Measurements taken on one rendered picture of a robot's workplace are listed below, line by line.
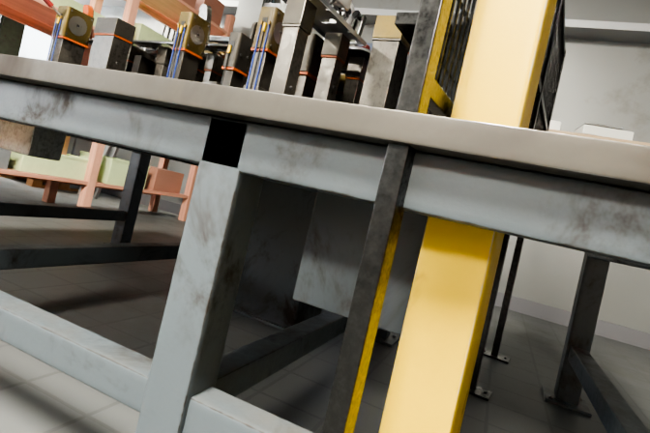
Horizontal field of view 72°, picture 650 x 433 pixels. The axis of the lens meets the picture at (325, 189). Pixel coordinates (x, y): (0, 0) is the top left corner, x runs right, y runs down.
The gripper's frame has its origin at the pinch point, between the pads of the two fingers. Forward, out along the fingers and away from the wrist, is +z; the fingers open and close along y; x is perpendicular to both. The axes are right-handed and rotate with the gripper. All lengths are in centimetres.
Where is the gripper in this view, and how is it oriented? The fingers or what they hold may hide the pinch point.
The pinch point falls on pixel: (333, 21)
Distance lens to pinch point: 151.9
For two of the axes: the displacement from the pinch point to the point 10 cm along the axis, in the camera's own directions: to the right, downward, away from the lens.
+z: -2.2, 9.7, -0.2
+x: 8.5, 1.9, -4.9
